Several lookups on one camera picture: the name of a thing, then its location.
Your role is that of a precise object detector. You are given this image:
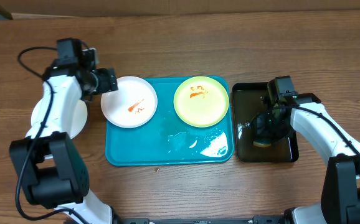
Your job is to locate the white plate front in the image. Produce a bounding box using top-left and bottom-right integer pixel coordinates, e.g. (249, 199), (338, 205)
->
(31, 100), (88, 139)

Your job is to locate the white plate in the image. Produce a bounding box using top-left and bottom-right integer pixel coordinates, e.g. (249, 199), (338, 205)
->
(101, 76), (158, 128)
(31, 100), (88, 139)

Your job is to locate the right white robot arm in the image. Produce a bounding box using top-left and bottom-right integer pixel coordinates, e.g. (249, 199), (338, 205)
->
(250, 93), (360, 223)

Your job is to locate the teal plastic tray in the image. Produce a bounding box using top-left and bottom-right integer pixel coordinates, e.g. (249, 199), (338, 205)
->
(105, 76), (234, 166)

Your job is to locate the green yellow sponge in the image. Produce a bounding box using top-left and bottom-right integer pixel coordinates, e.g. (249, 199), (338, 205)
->
(253, 139), (272, 147)

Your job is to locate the yellow-green plate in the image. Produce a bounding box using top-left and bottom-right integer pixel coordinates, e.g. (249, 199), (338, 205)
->
(173, 76), (229, 128)

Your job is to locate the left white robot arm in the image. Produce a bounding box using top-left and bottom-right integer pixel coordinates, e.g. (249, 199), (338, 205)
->
(9, 75), (120, 223)

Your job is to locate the black water tray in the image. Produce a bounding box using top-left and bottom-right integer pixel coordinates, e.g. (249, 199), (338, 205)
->
(232, 82), (299, 162)

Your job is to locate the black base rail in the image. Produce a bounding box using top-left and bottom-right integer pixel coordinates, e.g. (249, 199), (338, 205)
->
(114, 215), (291, 224)

